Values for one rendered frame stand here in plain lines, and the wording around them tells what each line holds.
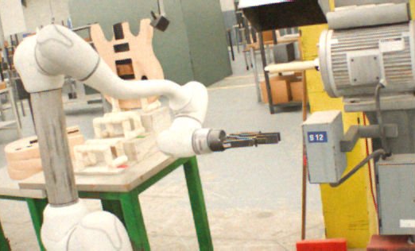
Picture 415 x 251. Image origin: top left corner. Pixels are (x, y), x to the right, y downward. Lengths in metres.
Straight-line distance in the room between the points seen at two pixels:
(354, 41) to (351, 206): 1.44
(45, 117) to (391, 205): 1.17
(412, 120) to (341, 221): 1.39
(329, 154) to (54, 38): 0.89
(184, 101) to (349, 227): 1.58
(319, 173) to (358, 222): 1.45
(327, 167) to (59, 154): 0.84
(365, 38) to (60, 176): 1.10
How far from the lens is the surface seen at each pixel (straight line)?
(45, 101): 1.65
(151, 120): 2.34
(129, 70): 2.42
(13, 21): 3.49
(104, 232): 1.55
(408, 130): 1.83
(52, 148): 1.67
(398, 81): 1.80
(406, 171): 1.77
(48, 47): 1.50
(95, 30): 2.51
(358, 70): 1.77
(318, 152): 1.64
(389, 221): 1.85
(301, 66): 1.94
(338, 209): 3.07
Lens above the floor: 1.51
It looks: 12 degrees down
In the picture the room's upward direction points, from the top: 10 degrees counter-clockwise
